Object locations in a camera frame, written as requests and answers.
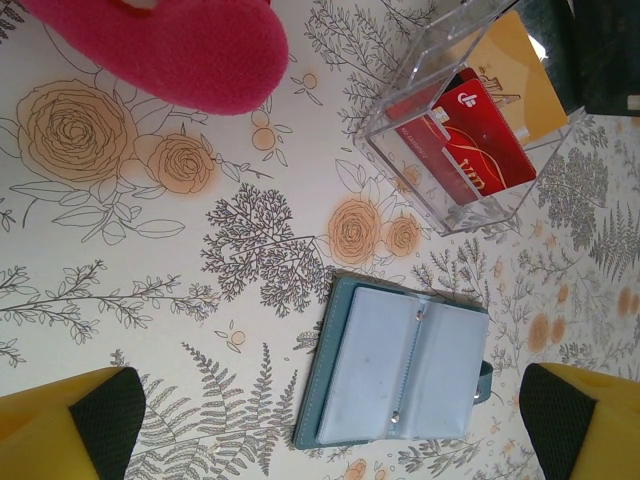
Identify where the red card with white logo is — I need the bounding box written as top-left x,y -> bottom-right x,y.
430,77 -> 538,206

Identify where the gold credit card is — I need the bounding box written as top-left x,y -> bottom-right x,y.
467,9 -> 571,147

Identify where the dark red card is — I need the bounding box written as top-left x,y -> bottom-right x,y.
383,67 -> 484,201

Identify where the teal card holder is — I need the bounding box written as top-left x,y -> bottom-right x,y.
291,269 -> 496,450

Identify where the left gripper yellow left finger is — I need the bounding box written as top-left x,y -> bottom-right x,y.
0,366 -> 147,480

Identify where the dark speckled credit card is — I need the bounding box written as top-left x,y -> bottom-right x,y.
519,0 -> 640,117

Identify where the pink striped plush toy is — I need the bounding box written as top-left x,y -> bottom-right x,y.
19,0 -> 291,117

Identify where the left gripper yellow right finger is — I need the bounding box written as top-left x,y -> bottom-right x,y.
519,363 -> 640,480

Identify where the clear acrylic card box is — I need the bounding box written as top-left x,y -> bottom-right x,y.
352,0 -> 587,237

